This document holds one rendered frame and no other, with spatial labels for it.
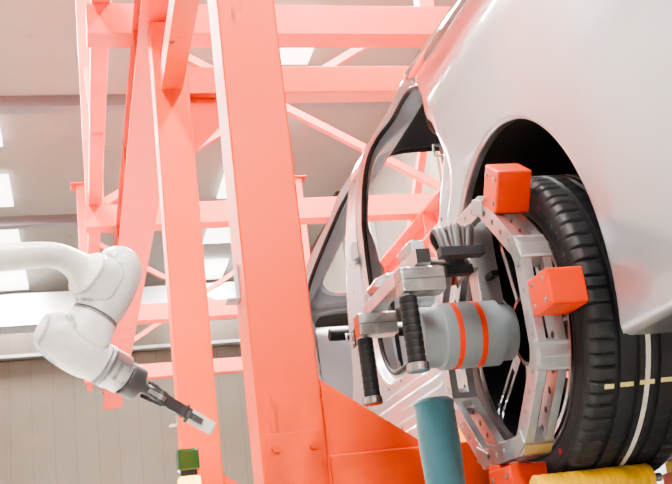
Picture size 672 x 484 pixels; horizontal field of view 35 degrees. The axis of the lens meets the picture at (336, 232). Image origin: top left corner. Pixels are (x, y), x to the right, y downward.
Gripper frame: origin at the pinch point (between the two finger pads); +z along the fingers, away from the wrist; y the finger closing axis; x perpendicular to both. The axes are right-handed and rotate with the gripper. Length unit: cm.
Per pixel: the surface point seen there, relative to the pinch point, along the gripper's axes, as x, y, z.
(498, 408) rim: 35, 25, 52
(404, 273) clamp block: 42, 47, 3
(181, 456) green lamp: -8.6, 35.3, -13.8
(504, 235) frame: 59, 51, 16
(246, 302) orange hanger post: 31.1, -19.4, 2.6
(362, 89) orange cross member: 183, -227, 77
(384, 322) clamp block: 38.2, 17.4, 19.4
